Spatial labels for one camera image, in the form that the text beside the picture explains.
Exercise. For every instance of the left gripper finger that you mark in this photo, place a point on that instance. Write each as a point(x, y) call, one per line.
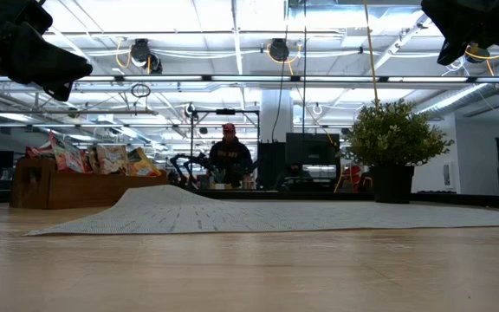
point(46, 60)
point(61, 90)

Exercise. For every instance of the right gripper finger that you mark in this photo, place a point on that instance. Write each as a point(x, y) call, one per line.
point(451, 53)

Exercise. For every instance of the wooden compartment tea box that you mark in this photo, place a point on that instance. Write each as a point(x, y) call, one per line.
point(80, 190)

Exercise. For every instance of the green potted plant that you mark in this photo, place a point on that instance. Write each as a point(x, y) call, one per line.
point(392, 138)

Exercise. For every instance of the large black monitor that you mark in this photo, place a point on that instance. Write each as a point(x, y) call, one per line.
point(312, 149)

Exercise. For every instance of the person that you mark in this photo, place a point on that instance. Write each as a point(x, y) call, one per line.
point(293, 175)
point(230, 158)

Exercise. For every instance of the black cabinet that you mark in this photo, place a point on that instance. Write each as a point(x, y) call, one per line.
point(271, 164)

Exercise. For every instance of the grey woven placemat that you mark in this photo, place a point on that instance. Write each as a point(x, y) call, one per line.
point(275, 214)

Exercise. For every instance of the black metal table frame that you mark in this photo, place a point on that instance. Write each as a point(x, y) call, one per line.
point(449, 197)

